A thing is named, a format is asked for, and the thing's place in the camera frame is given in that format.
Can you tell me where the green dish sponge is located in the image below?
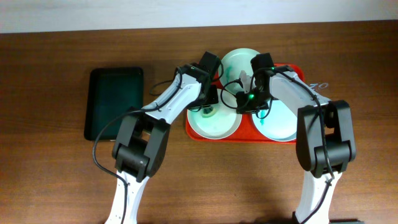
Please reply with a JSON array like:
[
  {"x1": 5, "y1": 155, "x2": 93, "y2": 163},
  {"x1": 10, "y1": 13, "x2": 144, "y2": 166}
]
[{"x1": 201, "y1": 106, "x2": 217, "y2": 118}]

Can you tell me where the white plate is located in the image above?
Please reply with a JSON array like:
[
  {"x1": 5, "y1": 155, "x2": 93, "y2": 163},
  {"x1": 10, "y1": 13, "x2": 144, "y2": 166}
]
[
  {"x1": 187, "y1": 89, "x2": 243, "y2": 140},
  {"x1": 252, "y1": 100, "x2": 297, "y2": 142}
]

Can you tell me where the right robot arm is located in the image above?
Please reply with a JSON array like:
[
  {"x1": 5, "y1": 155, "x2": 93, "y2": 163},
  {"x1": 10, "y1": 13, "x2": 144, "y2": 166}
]
[{"x1": 236, "y1": 53, "x2": 356, "y2": 223}]

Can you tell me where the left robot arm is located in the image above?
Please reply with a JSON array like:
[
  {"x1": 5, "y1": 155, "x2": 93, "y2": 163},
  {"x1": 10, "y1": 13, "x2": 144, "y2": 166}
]
[{"x1": 106, "y1": 52, "x2": 221, "y2": 223}]

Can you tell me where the red plastic tray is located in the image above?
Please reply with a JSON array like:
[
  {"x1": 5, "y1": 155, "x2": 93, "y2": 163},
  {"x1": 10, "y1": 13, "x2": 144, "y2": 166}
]
[{"x1": 185, "y1": 62, "x2": 306, "y2": 144}]

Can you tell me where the black rectangular tray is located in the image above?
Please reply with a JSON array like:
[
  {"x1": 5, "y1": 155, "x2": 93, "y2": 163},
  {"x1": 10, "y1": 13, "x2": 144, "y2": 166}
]
[{"x1": 83, "y1": 67, "x2": 144, "y2": 141}]

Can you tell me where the mint green plate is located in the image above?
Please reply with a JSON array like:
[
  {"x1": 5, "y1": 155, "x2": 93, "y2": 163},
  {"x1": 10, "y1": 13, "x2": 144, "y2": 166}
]
[{"x1": 219, "y1": 48, "x2": 259, "y2": 95}]

